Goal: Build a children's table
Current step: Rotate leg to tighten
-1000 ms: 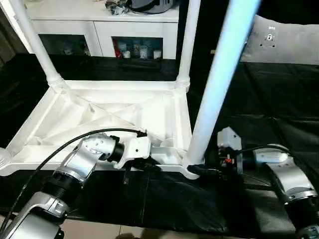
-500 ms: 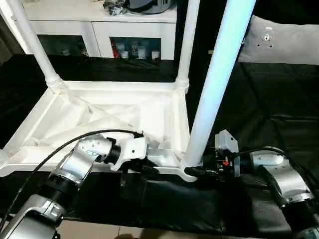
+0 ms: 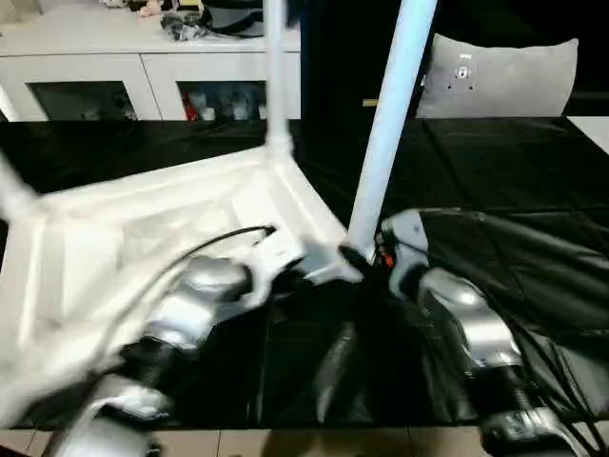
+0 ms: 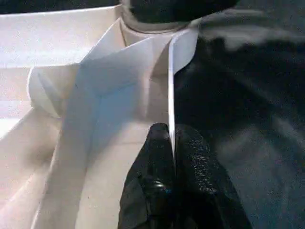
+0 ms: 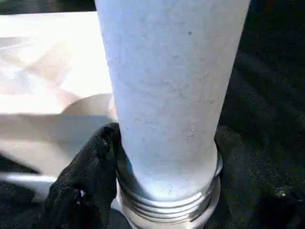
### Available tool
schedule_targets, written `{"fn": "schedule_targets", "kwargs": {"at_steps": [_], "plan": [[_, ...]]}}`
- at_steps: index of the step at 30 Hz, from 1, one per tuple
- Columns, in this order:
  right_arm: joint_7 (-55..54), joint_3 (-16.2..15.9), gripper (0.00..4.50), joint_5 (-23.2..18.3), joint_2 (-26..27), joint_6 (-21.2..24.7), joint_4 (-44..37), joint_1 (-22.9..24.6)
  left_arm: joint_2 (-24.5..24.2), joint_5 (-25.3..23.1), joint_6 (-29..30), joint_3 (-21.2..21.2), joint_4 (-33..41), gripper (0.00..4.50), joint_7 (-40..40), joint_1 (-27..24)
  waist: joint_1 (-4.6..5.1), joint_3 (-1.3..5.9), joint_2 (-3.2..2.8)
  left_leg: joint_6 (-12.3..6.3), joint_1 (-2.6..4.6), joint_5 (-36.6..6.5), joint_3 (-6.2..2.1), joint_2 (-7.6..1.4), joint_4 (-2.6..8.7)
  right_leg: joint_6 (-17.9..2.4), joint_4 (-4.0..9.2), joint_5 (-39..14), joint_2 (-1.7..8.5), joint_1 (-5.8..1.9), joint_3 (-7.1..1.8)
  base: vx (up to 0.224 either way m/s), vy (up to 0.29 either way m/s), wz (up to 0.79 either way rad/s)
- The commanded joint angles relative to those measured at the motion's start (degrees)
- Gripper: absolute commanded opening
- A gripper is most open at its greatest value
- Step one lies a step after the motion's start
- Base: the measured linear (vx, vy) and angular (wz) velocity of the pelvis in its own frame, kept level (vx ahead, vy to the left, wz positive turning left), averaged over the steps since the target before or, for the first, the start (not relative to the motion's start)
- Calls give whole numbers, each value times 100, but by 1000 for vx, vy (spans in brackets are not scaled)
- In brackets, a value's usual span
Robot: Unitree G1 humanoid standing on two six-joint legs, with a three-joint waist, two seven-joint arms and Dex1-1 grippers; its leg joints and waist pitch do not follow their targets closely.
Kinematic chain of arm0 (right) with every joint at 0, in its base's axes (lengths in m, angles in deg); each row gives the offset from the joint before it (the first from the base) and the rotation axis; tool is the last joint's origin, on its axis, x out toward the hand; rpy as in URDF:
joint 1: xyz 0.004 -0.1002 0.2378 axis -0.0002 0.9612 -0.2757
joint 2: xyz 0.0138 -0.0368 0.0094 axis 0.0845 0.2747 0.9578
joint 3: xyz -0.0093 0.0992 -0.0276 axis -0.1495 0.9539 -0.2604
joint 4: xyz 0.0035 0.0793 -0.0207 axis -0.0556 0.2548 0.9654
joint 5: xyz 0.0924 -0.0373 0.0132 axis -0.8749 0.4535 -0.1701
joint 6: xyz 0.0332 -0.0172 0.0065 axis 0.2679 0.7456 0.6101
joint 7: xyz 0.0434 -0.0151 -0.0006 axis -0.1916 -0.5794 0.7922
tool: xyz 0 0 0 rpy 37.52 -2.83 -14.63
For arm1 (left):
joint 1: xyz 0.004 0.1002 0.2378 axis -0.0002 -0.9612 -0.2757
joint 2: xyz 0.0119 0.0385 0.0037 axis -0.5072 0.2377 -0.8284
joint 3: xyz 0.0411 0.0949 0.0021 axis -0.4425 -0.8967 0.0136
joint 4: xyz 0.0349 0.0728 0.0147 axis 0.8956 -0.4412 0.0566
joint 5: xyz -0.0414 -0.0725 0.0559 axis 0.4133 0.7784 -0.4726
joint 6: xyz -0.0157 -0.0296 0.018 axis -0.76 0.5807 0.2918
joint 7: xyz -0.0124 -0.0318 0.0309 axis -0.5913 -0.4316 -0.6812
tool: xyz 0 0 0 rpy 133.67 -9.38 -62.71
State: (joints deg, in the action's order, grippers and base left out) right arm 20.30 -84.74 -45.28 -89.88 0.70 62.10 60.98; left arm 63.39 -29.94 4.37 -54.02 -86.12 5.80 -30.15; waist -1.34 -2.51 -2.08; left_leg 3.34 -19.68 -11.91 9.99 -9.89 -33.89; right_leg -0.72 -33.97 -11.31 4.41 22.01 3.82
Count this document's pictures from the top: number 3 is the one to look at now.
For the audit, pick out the black sofa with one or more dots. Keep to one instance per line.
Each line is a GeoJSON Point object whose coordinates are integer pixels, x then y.
{"type": "Point", "coordinates": [343, 48]}

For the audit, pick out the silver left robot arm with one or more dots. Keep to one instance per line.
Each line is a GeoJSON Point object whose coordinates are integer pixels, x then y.
{"type": "Point", "coordinates": [181, 314]}

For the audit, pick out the small tan label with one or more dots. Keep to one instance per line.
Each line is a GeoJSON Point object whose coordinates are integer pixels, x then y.
{"type": "Point", "coordinates": [370, 102]}

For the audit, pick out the black work mat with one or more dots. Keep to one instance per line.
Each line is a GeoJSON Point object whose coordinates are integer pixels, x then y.
{"type": "Point", "coordinates": [514, 219]}

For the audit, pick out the white glass-door cabinet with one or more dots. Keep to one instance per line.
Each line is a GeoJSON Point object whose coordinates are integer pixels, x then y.
{"type": "Point", "coordinates": [114, 67]}

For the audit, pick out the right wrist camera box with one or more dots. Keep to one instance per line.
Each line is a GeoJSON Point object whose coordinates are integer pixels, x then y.
{"type": "Point", "coordinates": [404, 233]}

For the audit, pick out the grey cushion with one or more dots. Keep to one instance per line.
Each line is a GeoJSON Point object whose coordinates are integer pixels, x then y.
{"type": "Point", "coordinates": [500, 76]}

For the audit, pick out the white flat board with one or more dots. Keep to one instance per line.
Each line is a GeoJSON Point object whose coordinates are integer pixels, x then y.
{"type": "Point", "coordinates": [592, 131]}

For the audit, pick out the white plastic table top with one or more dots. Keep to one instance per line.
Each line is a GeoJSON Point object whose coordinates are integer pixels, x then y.
{"type": "Point", "coordinates": [95, 238]}

